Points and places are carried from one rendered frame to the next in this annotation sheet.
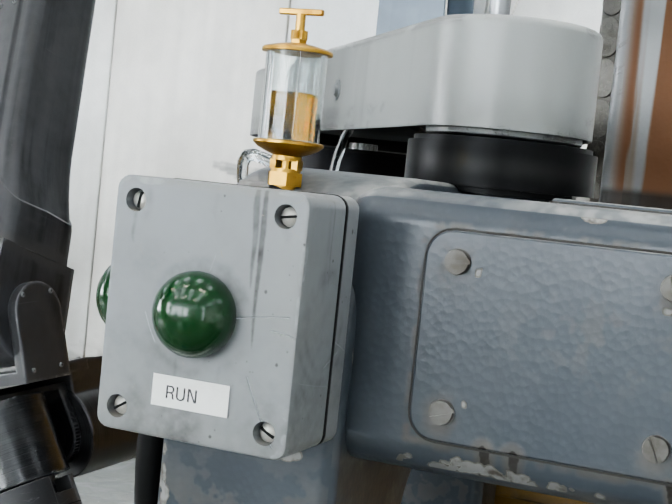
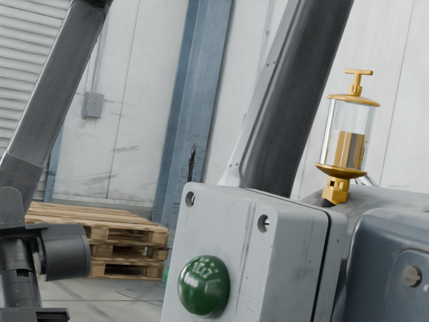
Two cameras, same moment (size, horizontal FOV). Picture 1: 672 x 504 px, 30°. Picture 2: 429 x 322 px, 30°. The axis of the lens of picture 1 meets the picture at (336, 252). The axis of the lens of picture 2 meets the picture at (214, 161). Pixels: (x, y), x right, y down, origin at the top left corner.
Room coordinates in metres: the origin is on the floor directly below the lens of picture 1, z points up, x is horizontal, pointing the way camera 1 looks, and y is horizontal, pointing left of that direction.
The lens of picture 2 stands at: (0.10, -0.14, 1.36)
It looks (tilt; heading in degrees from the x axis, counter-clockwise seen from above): 3 degrees down; 30
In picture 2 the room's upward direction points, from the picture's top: 10 degrees clockwise
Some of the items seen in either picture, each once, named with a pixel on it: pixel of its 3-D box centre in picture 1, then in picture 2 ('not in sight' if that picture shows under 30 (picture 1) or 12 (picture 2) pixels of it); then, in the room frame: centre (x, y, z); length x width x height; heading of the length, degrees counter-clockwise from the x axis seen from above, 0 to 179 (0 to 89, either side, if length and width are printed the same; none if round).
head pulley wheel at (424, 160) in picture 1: (499, 169); not in sight; (0.60, -0.07, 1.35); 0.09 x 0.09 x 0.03
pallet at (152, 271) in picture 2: not in sight; (74, 256); (5.11, 3.95, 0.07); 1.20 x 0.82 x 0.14; 155
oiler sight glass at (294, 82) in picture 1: (292, 97); (346, 135); (0.51, 0.02, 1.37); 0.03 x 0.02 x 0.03; 67
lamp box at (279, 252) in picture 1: (229, 310); (248, 287); (0.45, 0.04, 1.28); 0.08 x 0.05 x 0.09; 67
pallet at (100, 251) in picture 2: not in sight; (79, 239); (5.13, 3.94, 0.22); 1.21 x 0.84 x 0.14; 157
